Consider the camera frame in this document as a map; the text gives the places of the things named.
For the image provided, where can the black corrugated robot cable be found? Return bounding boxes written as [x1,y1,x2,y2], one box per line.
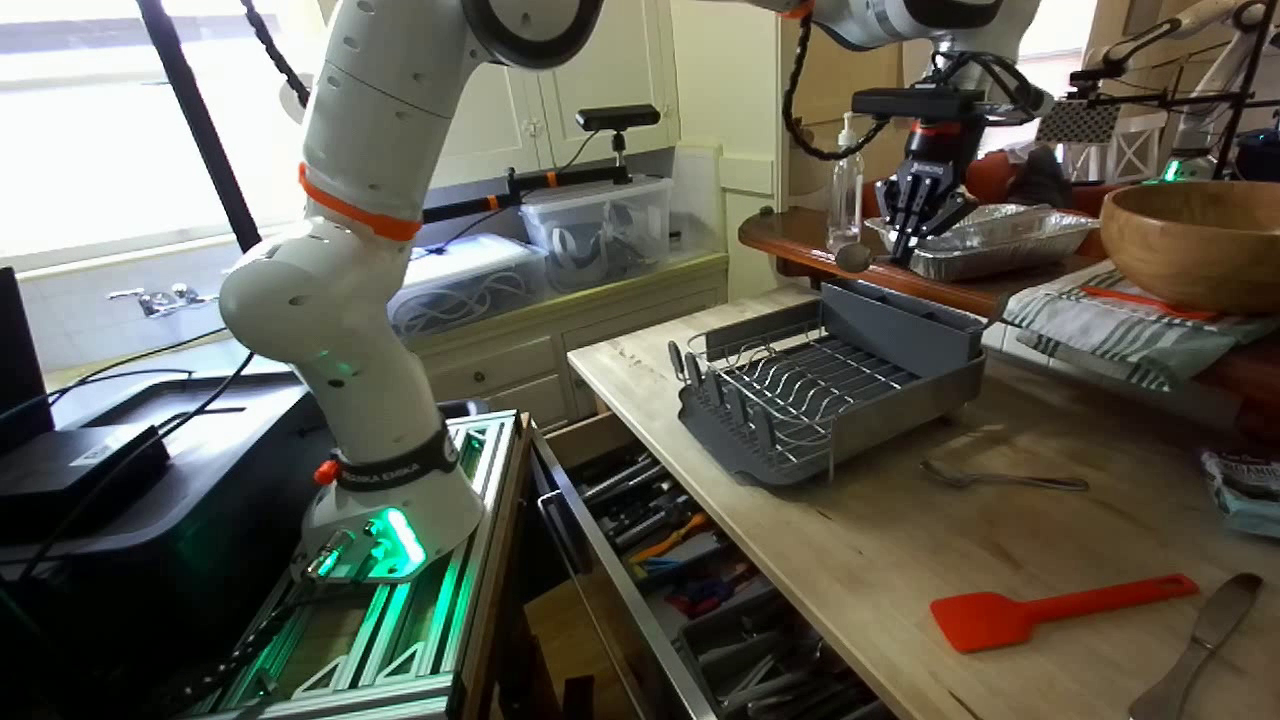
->
[777,9,855,169]

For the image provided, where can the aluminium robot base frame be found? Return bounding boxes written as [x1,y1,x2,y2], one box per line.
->
[198,406,523,720]

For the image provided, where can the open utensil drawer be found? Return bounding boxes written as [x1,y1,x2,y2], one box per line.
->
[534,413,895,720]

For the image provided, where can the grey dish rack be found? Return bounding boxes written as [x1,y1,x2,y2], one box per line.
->
[666,278,992,492]

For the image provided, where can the aluminium foil tray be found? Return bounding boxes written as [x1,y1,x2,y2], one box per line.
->
[863,198,1105,282]

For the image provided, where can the red silicone spatula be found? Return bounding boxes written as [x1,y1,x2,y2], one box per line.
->
[929,572,1204,656]

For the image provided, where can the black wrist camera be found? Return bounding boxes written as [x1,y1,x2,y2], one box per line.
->
[852,85,978,126]

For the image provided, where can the silver metal butter knife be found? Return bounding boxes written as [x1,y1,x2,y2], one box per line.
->
[1127,572,1267,720]

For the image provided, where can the white cabinet drawers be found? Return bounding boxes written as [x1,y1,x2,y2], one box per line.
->
[397,252,731,430]

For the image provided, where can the green striped dish towel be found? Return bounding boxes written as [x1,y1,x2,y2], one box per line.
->
[982,259,1280,397]

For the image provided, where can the brown wooden raised counter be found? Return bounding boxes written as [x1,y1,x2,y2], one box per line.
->
[738,202,1280,425]

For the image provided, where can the black controller box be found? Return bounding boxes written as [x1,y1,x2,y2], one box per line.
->
[0,415,176,543]

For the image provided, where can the wooden bowl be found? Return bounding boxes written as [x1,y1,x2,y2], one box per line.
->
[1095,174,1280,314]

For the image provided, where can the clear plastic storage bin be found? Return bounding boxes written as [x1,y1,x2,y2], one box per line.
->
[518,145,723,294]
[386,231,554,337]

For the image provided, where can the black stereo camera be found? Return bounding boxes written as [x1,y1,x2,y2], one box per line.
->
[577,98,666,136]

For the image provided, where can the black tripod pole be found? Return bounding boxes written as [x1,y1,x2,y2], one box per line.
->
[135,0,265,257]

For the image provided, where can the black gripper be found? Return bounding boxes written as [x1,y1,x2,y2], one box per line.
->
[884,116,984,267]

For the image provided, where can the clear hand sanitizer bottle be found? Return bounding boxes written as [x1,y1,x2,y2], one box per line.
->
[823,107,869,257]

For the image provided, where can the black camera stand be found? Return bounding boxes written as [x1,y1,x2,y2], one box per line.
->
[1064,0,1280,179]

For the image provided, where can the black boom with orange clamps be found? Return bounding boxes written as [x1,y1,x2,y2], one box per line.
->
[417,126,637,226]

